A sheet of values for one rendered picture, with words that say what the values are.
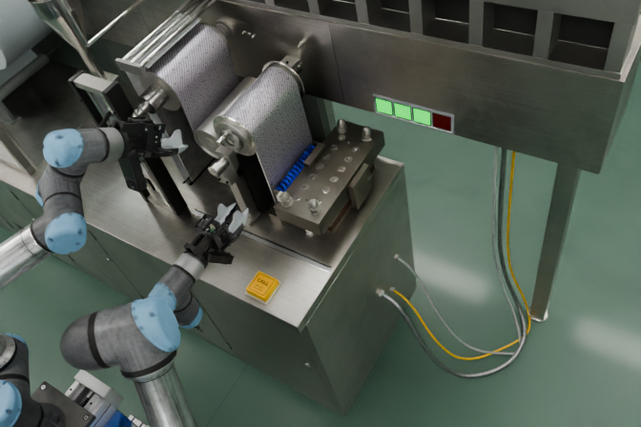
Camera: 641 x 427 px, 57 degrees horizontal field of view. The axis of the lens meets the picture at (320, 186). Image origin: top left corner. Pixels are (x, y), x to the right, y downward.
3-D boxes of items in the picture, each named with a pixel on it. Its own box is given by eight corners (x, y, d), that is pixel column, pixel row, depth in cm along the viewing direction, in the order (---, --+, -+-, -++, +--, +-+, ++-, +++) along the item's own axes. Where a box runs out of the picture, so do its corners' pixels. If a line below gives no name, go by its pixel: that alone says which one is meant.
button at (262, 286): (247, 293, 171) (244, 289, 169) (260, 274, 175) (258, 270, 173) (266, 302, 168) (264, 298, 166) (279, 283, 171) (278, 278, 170)
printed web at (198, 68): (191, 181, 205) (131, 66, 167) (231, 136, 216) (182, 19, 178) (280, 216, 187) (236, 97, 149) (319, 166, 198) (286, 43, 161)
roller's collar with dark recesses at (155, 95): (143, 111, 170) (134, 94, 165) (156, 98, 173) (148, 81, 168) (158, 116, 167) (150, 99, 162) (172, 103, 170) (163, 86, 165)
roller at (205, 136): (201, 153, 182) (188, 125, 173) (248, 101, 194) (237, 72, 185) (231, 164, 176) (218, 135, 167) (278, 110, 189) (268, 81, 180)
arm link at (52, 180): (33, 221, 121) (51, 182, 117) (31, 185, 129) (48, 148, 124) (72, 226, 126) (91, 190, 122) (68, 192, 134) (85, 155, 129)
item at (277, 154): (271, 193, 178) (256, 152, 165) (311, 141, 190) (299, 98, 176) (272, 193, 178) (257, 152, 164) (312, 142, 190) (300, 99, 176)
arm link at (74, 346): (41, 389, 113) (130, 344, 162) (95, 374, 113) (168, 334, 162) (28, 330, 114) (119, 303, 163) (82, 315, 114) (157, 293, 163)
